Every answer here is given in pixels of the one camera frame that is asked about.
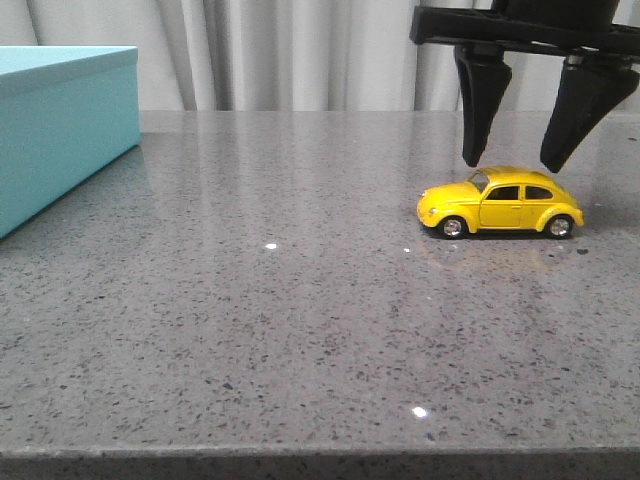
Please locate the light blue box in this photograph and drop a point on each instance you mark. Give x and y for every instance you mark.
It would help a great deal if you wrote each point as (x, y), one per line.
(66, 112)

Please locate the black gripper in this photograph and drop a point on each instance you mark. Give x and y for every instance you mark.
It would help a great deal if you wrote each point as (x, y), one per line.
(590, 87)

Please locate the yellow toy beetle car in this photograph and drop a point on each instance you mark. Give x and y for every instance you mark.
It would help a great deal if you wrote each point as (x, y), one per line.
(500, 198)

